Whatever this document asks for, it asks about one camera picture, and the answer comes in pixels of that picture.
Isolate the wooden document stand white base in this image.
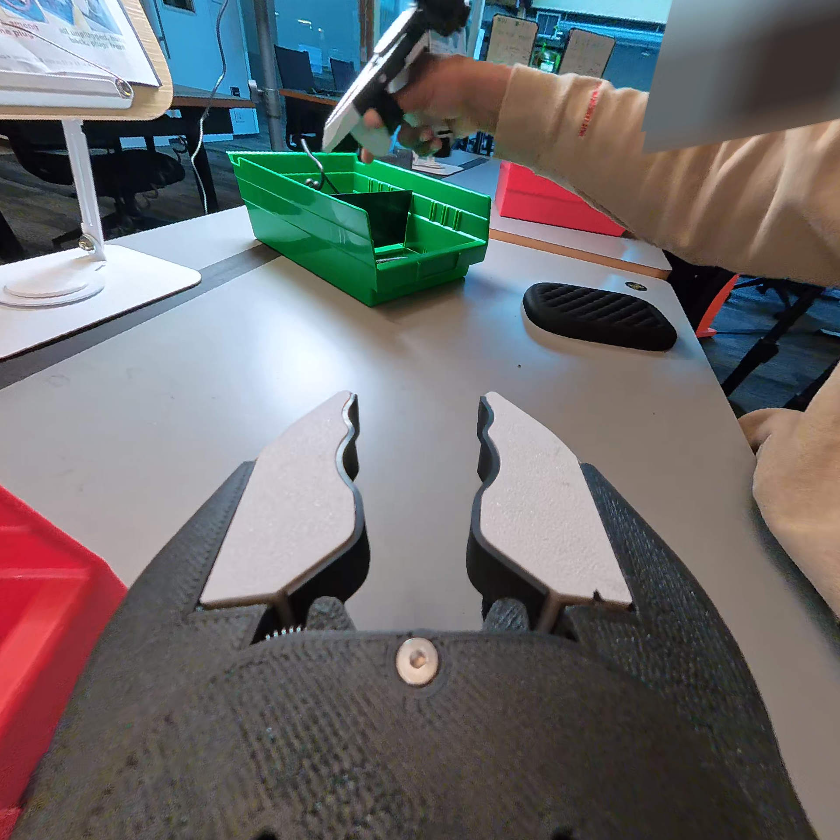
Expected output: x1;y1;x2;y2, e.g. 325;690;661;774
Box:
0;0;203;363

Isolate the black bin divider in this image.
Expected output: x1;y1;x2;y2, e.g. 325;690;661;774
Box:
328;189;416;249

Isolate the printed instruction poster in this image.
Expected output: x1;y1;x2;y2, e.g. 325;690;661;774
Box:
0;0;163;97

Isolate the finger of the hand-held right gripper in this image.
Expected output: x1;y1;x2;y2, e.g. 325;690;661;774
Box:
322;10;429;154
386;36;438;94

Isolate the person's right hand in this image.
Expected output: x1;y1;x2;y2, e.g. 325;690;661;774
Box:
360;52;514;166

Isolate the braided grey USB cable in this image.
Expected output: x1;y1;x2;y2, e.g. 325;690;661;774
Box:
289;134;333;193

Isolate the grey metal pole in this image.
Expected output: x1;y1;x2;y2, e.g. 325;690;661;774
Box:
252;0;287;153

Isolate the red plastic bin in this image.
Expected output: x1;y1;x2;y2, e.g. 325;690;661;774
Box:
0;484;130;837
492;159;629;240

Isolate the black office chair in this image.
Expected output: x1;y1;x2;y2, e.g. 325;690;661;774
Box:
13;125;186;238

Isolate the person's right forearm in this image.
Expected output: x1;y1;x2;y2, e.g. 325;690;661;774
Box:
492;62;840;291

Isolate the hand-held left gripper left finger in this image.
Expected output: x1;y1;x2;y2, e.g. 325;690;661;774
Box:
199;390;370;641

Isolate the black wrist rest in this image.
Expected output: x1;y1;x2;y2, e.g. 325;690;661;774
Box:
521;281;679;354

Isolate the whiteboard on easel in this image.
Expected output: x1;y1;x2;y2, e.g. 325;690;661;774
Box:
489;16;540;68
560;28;618;81

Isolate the black tripod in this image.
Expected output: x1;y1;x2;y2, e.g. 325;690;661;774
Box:
718;282;840;412

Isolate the green plastic bin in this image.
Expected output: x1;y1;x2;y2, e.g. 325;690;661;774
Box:
226;150;493;309

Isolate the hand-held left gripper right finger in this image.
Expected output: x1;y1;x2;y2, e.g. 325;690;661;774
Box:
467;392;635;634

